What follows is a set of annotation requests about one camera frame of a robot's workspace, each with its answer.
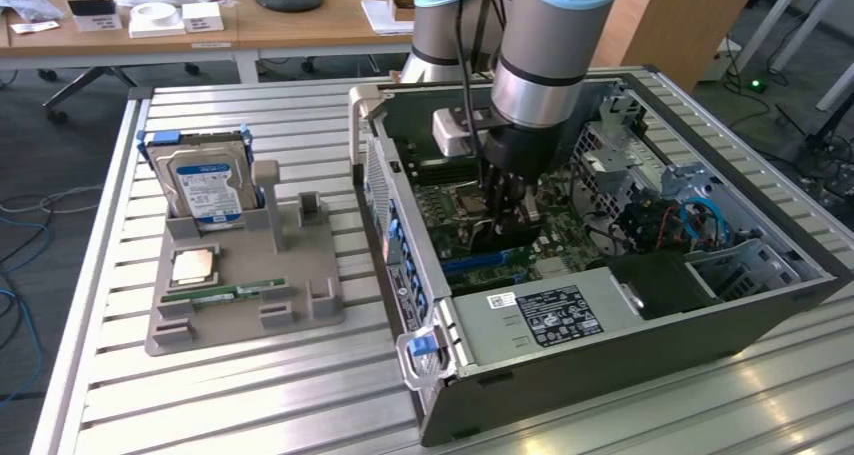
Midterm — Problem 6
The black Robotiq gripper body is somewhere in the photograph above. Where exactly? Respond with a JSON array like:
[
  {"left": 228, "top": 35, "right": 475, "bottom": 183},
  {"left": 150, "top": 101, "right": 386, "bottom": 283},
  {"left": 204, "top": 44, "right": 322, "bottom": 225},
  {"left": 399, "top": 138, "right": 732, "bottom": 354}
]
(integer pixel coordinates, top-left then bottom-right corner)
[{"left": 481, "top": 122, "right": 561, "bottom": 184}]

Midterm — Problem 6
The Nvidia graphics card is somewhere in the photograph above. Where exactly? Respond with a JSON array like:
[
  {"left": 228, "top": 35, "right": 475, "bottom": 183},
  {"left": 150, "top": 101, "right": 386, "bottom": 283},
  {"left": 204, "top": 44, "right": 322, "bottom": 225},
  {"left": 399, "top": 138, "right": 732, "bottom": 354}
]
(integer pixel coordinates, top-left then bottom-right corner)
[{"left": 463, "top": 214, "right": 543, "bottom": 259}]

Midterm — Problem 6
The CPU socket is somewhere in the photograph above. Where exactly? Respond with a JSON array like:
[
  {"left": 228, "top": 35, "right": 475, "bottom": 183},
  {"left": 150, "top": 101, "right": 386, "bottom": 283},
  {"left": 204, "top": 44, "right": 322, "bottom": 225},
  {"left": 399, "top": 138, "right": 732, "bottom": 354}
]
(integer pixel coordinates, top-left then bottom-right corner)
[{"left": 450, "top": 182, "right": 489, "bottom": 221}]

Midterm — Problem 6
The green motherboard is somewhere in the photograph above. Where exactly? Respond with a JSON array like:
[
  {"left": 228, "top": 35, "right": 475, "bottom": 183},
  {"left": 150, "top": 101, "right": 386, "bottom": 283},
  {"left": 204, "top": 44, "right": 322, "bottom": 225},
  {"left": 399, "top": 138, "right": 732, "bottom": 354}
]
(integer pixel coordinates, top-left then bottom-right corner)
[{"left": 399, "top": 144, "right": 615, "bottom": 296}]

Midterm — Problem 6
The silver chipset heatsink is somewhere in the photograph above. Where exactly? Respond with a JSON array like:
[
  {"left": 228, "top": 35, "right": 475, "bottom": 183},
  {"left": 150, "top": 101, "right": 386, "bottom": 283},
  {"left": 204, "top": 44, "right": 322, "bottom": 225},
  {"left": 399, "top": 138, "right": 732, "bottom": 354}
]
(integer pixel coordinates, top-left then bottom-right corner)
[{"left": 533, "top": 257, "right": 577, "bottom": 277}]

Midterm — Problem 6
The metal drive cage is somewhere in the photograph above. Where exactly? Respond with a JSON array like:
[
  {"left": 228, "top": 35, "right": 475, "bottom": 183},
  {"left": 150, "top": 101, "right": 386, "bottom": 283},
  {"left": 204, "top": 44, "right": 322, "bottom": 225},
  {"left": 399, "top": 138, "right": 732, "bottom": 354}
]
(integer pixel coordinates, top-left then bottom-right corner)
[{"left": 577, "top": 87, "right": 720, "bottom": 216}]

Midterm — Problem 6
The grey power supply unit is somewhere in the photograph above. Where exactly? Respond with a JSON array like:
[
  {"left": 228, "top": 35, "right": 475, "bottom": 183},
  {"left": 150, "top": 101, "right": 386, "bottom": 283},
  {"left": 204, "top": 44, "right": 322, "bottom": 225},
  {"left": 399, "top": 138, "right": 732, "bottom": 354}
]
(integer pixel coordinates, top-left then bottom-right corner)
[{"left": 437, "top": 267, "right": 646, "bottom": 369}]

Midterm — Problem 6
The stack of white papers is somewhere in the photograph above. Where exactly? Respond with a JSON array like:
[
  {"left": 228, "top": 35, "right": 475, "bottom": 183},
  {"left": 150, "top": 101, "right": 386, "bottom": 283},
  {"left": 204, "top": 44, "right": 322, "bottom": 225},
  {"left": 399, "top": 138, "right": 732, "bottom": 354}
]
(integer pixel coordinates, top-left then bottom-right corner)
[{"left": 359, "top": 0, "right": 419, "bottom": 36}]

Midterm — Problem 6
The wooden cabinet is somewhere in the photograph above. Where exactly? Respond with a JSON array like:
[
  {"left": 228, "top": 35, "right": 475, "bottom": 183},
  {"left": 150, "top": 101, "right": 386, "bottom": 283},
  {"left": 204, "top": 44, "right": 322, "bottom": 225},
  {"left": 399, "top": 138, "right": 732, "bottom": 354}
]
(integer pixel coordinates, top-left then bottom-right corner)
[{"left": 586, "top": 0, "right": 766, "bottom": 91}]

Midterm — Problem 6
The open dark PC case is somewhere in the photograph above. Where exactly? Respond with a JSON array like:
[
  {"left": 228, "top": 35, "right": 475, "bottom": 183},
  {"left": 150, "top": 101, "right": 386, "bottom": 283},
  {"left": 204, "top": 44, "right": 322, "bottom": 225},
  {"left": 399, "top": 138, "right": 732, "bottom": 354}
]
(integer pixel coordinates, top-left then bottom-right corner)
[{"left": 347, "top": 72, "right": 840, "bottom": 449}]

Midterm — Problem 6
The metal disk bay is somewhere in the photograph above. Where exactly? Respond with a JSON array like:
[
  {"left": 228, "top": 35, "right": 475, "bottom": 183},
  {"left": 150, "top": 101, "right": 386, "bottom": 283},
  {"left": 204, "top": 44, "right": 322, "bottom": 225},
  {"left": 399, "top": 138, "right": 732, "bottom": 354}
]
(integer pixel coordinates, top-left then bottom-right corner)
[{"left": 685, "top": 238, "right": 802, "bottom": 302}]

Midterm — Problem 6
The hard disk in blue carrier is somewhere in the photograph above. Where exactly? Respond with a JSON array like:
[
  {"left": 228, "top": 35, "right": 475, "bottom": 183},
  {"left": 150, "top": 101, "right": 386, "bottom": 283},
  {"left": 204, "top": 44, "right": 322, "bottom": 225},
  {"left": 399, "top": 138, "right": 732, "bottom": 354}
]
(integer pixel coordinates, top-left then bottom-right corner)
[{"left": 136, "top": 123, "right": 263, "bottom": 232}]

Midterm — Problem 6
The white table leg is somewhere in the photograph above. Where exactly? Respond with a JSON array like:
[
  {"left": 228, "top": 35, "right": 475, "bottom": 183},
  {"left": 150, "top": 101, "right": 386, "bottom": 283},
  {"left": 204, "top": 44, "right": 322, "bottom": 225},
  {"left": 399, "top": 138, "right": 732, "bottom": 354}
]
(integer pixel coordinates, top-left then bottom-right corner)
[{"left": 728, "top": 0, "right": 814, "bottom": 71}]

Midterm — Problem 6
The CPU chip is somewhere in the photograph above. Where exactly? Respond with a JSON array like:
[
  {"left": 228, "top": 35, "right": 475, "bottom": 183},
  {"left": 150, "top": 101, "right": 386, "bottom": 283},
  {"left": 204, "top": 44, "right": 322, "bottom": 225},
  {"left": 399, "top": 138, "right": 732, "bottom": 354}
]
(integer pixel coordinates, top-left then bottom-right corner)
[{"left": 171, "top": 248, "right": 216, "bottom": 284}]

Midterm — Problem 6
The grey parts rack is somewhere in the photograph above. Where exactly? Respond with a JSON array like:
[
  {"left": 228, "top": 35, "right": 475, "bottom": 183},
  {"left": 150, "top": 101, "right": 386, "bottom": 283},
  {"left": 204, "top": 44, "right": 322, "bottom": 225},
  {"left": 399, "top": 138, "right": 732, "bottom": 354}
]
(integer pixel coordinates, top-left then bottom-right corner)
[{"left": 144, "top": 159, "right": 347, "bottom": 359}]

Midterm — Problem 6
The plain white box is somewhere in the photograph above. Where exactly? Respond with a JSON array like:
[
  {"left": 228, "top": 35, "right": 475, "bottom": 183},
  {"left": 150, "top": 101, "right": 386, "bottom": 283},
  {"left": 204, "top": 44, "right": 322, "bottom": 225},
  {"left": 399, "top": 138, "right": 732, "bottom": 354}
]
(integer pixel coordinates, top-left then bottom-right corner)
[{"left": 180, "top": 2, "right": 226, "bottom": 34}]

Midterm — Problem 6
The white tape roll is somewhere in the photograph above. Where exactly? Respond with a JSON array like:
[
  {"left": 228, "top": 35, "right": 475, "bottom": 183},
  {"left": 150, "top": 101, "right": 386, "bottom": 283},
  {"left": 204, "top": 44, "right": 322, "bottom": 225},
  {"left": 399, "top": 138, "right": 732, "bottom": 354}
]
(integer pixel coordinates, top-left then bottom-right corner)
[{"left": 130, "top": 2, "right": 179, "bottom": 26}]

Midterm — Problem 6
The flat white box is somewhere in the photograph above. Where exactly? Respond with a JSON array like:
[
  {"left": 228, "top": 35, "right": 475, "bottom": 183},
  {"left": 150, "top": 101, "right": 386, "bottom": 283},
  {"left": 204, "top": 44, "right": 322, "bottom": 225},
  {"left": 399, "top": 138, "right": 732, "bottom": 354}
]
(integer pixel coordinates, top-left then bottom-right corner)
[{"left": 126, "top": 12, "right": 188, "bottom": 40}]

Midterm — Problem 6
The white box with black top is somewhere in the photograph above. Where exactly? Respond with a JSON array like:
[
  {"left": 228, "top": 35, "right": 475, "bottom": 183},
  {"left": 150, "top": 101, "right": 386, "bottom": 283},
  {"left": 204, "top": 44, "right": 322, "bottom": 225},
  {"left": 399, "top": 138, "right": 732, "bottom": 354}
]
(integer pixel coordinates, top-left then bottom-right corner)
[{"left": 66, "top": 0, "right": 124, "bottom": 32}]

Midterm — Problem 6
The white paper tag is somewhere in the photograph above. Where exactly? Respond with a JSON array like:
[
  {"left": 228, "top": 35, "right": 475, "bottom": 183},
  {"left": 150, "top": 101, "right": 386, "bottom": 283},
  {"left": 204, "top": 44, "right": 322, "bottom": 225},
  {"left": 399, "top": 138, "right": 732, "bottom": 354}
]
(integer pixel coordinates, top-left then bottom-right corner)
[{"left": 10, "top": 20, "right": 62, "bottom": 35}]

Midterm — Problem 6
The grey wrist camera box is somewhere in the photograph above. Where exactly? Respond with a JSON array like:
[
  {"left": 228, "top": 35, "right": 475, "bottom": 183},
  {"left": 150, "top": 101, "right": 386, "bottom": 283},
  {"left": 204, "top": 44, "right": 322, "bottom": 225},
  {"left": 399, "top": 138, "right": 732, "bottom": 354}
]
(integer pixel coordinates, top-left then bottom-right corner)
[{"left": 431, "top": 107, "right": 495, "bottom": 159}]

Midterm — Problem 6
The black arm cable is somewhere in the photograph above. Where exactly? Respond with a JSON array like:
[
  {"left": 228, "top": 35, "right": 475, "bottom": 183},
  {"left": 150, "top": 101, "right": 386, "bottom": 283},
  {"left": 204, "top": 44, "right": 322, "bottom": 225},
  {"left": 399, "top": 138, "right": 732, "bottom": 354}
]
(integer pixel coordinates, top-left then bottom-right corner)
[{"left": 455, "top": 0, "right": 486, "bottom": 176}]

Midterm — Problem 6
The blue wire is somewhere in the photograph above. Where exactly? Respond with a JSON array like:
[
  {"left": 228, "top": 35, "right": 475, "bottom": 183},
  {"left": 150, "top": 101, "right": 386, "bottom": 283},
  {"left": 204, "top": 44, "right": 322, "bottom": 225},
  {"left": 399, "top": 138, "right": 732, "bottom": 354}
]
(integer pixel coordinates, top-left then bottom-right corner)
[{"left": 673, "top": 194, "right": 736, "bottom": 251}]

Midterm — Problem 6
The blue floor cable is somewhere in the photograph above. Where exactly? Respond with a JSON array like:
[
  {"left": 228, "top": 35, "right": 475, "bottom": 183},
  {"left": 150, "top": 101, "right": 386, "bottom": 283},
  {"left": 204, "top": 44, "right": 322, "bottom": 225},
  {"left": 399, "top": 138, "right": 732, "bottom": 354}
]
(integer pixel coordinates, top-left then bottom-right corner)
[{"left": 0, "top": 214, "right": 52, "bottom": 406}]

